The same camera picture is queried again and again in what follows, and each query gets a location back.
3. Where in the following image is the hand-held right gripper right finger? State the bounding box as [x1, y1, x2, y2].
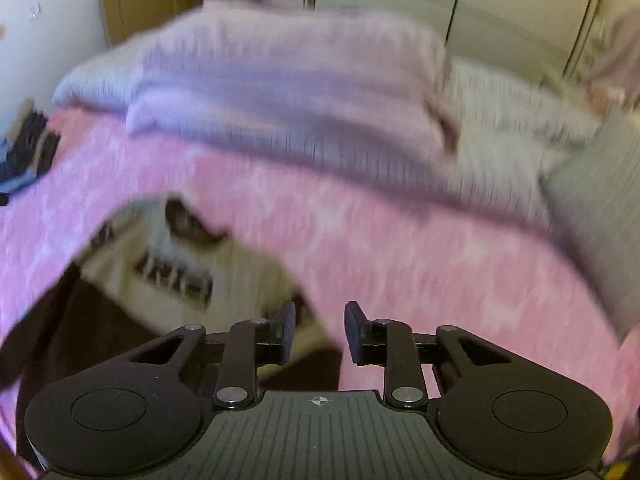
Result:
[344, 301, 506, 408]

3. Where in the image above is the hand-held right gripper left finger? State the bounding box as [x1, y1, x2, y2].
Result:
[131, 301, 297, 409]

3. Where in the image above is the brown and cream sweatshirt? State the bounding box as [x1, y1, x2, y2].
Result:
[0, 195, 345, 461]

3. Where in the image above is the dark clothes pile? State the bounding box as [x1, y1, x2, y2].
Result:
[0, 100, 62, 206]

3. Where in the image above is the pink rose blanket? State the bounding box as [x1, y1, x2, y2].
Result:
[0, 110, 640, 480]

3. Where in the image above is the grey striped quilt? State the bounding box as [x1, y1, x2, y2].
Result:
[52, 45, 601, 233]

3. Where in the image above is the lilac folded duvet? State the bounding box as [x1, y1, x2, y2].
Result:
[125, 0, 461, 163]

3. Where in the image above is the grey ribbed pillow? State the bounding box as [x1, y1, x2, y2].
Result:
[540, 110, 640, 341]

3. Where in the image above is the white wardrobe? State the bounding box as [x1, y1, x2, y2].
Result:
[270, 0, 640, 86]

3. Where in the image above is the pale pink hanging cloth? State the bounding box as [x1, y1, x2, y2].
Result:
[582, 10, 640, 113]

